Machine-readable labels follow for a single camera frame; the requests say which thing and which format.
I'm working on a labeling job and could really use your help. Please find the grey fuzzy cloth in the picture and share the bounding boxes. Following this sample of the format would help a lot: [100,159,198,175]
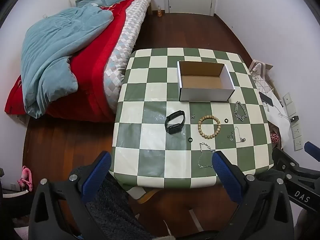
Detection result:
[75,165,153,240]

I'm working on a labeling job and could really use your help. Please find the cardboard box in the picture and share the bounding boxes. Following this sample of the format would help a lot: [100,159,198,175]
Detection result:
[177,60,236,102]

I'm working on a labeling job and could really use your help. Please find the thin silver chain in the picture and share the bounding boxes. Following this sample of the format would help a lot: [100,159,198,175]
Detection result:
[198,142,216,169]

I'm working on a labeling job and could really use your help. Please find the white wall outlets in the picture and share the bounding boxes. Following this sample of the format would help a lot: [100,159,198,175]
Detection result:
[291,124,303,152]

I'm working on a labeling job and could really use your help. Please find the bed with red cover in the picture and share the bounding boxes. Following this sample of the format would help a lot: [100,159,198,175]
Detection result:
[4,0,151,122]

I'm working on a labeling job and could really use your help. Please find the thin silver pendant necklace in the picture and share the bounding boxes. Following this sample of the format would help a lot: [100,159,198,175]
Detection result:
[232,127,247,143]

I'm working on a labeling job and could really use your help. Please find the pink plastic object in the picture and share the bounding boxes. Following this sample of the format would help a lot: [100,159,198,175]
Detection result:
[17,165,34,191]

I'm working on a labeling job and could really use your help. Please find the wooden bead bracelet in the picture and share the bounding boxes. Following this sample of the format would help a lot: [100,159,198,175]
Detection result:
[198,115,221,139]

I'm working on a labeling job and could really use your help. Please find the checkered mattress cover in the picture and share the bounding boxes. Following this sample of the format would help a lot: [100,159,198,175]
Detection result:
[104,0,153,113]

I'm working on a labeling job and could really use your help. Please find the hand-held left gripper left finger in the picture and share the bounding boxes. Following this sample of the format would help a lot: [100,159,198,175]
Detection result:
[29,151,112,240]

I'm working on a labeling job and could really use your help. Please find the blue blanket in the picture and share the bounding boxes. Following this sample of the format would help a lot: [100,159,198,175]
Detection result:
[21,4,115,119]

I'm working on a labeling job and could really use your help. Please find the white wall switch plate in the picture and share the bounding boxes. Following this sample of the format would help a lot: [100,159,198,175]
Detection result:
[282,92,297,117]

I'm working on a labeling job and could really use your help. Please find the wooden table leg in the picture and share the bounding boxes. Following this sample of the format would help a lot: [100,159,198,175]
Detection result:
[136,187,161,204]

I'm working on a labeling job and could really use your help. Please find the thick silver chain bracelet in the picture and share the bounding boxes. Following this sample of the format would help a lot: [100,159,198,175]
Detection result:
[234,101,248,122]

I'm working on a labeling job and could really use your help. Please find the black phone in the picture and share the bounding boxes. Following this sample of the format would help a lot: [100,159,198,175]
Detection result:
[259,92,275,106]

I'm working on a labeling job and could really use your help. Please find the white quilted bag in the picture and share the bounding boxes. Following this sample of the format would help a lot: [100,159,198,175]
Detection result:
[248,59,275,93]

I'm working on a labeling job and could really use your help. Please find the dark object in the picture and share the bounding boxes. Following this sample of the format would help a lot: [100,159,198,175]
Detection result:
[0,167,33,230]

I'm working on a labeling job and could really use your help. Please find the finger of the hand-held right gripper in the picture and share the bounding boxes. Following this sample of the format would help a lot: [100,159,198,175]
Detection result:
[304,141,320,163]
[272,148,320,180]

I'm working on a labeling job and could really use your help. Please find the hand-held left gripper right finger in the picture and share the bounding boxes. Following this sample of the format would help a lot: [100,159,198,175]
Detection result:
[212,151,293,240]

